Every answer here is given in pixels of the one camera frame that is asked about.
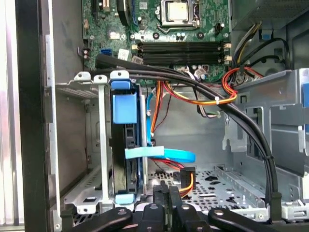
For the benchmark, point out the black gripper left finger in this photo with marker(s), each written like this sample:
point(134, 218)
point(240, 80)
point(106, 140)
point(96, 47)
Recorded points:
point(154, 217)

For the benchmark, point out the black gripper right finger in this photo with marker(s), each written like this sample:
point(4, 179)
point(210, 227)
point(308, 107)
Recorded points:
point(188, 217)

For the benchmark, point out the hard disk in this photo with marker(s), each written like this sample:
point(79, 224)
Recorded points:
point(124, 106)

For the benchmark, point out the silver disk bay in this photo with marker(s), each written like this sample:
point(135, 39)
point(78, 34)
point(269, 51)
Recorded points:
point(102, 145)

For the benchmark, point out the silver drive cage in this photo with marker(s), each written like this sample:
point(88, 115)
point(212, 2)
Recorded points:
point(285, 116)

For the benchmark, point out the black RAM slot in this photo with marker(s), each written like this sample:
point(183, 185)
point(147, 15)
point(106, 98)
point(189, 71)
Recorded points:
point(181, 47)
point(181, 58)

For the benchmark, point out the black PC case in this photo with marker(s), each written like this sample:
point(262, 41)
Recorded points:
point(31, 96)

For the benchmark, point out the metal socket cover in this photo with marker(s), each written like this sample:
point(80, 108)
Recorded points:
point(179, 23)

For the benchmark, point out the green motherboard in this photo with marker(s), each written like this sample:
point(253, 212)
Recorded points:
point(108, 19)

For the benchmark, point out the silver CPU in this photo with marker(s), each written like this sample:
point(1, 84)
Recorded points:
point(178, 11)

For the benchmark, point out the CPU socket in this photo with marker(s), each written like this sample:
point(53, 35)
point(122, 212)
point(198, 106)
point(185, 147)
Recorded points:
point(165, 9)

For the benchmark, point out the grey power supply unit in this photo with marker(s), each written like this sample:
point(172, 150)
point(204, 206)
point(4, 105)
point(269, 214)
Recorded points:
point(277, 12)

